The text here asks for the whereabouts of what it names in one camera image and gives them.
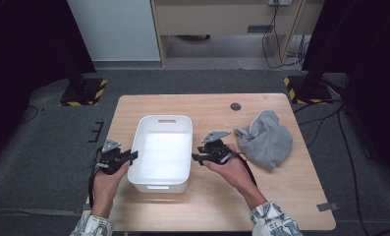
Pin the white cabinet panel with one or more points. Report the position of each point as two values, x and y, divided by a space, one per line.
114 29

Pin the round grey table grommet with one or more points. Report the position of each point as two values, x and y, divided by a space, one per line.
235 106

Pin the black tape floor marks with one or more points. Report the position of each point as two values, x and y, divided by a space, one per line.
100 131

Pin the striped black stand base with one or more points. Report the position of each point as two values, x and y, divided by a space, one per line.
84 93
308 91

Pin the light wooden desk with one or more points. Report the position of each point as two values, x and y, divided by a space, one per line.
215 19

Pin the white power strip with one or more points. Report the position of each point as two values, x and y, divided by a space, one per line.
279 2

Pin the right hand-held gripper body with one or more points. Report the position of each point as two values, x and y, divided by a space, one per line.
215 152

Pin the black curtain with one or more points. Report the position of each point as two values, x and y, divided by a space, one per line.
362 49
28 49

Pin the grey tape strip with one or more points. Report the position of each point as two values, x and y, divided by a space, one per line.
79 209
327 206

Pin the person's left hand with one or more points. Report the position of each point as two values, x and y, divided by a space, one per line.
105 187

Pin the person's right hand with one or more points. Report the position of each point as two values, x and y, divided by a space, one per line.
235 173

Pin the grey shorts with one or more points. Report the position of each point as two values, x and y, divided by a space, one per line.
267 144

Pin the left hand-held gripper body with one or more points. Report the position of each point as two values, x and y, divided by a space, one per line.
112 160

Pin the white plastic bin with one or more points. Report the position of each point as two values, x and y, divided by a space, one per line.
163 154

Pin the grey desk label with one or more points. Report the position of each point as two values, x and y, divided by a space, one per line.
259 28

